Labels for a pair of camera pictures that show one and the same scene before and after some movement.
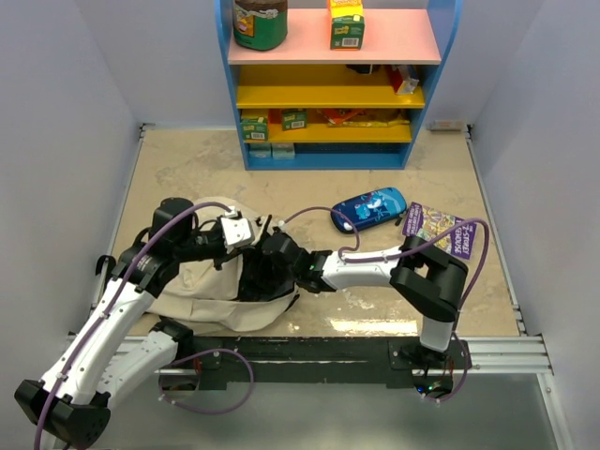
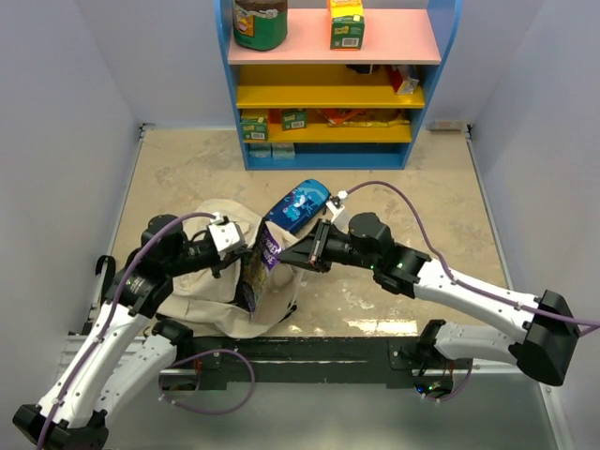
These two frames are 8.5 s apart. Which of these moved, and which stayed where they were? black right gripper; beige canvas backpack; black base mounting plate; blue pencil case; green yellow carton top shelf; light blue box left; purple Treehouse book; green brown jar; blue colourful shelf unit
Moved: blue pencil case; black right gripper; purple Treehouse book
Stayed: black base mounting plate; green brown jar; light blue box left; green yellow carton top shelf; beige canvas backpack; blue colourful shelf unit
